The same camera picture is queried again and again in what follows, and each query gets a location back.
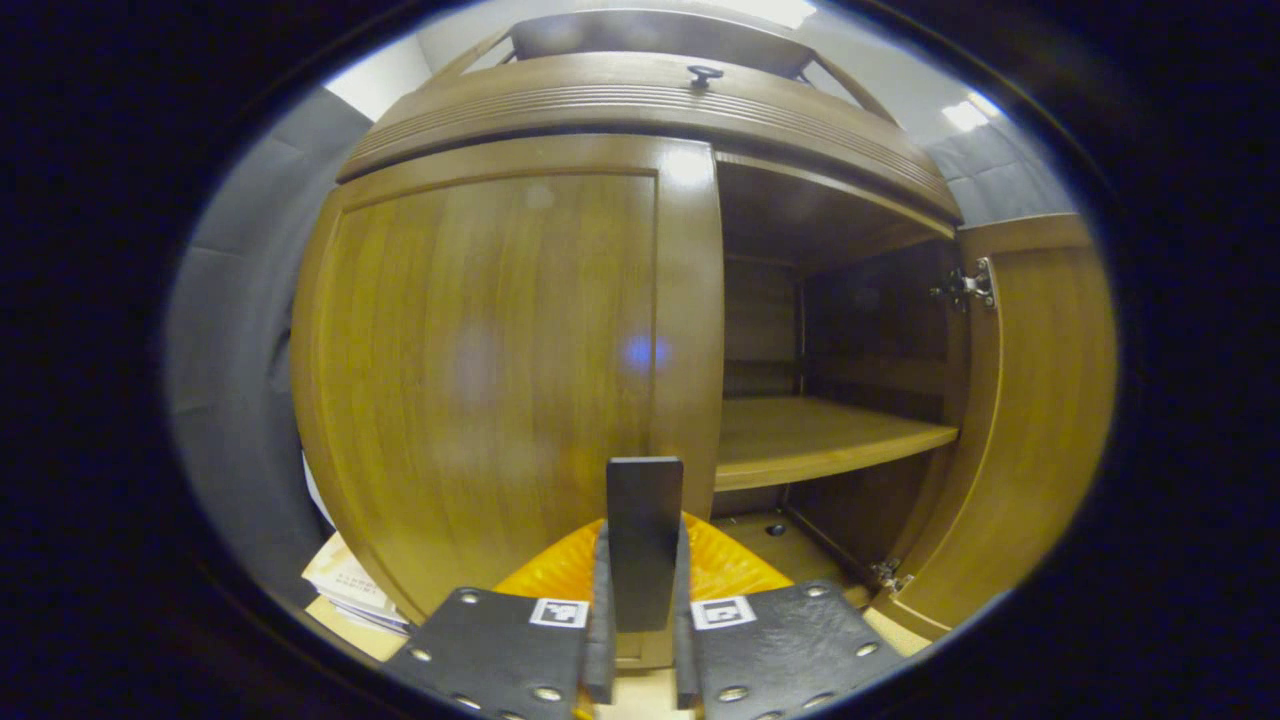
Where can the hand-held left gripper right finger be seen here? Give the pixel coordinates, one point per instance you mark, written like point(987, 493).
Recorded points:
point(790, 650)

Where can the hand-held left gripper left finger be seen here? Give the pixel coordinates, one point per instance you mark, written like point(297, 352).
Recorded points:
point(500, 650)

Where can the wooden shoe cabinet door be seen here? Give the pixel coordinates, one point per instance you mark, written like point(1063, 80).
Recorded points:
point(1040, 420)
point(480, 380)

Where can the wooden double-door shoe cabinet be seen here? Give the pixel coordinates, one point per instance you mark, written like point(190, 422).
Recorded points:
point(760, 330)

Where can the metal door hinge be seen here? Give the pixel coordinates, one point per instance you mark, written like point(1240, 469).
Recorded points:
point(890, 575)
point(968, 285)

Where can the wooden cabinet drawer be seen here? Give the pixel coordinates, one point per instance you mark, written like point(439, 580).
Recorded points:
point(600, 105)

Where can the white thin book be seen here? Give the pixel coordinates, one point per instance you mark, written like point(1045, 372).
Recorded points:
point(375, 622)

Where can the peach cover book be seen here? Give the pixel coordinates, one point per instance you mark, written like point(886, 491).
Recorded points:
point(350, 580)

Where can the wooden inner shelf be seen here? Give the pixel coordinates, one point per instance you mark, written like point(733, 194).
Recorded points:
point(800, 440)

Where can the small ceiling light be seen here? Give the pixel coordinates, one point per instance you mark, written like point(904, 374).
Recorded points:
point(966, 113)

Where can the black drawer knob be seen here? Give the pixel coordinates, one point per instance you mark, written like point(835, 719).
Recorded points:
point(705, 74)

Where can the large ceiling light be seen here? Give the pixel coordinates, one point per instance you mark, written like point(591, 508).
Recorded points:
point(770, 10)

